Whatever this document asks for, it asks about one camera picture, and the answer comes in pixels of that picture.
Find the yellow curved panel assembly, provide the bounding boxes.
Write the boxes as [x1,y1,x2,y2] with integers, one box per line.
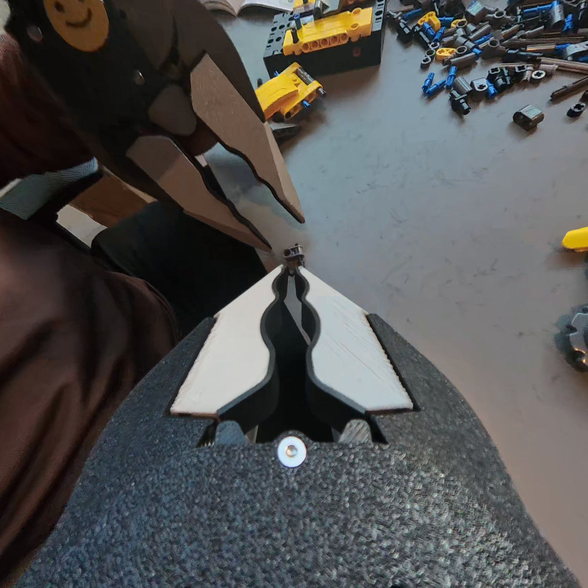
[255,62,328,143]

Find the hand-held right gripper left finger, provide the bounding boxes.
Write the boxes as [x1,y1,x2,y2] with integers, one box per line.
[170,264,291,419]

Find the pile of small building pieces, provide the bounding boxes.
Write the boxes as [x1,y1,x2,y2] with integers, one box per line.
[388,0,588,115]

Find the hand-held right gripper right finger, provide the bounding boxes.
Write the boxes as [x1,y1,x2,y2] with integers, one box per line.
[293,266,415,415]

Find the person's black trousers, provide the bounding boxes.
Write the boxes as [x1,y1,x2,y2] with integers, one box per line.
[92,202,272,331]

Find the black chair armrest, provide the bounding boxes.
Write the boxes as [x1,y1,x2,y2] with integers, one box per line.
[0,158,103,221]

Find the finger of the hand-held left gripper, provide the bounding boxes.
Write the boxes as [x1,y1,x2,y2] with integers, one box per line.
[125,135,273,253]
[189,54,307,225]

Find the black block with yellow beams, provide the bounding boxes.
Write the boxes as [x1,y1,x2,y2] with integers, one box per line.
[263,0,389,76]

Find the grey desk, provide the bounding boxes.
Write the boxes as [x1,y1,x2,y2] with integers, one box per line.
[198,0,588,575]

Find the dark grey sleeve piece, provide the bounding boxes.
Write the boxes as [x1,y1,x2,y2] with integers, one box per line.
[512,105,545,131]

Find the open instruction booklet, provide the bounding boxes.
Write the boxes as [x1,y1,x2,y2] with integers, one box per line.
[202,0,295,17]

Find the wooden leg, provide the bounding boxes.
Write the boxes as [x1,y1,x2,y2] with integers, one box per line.
[69,172,159,229]

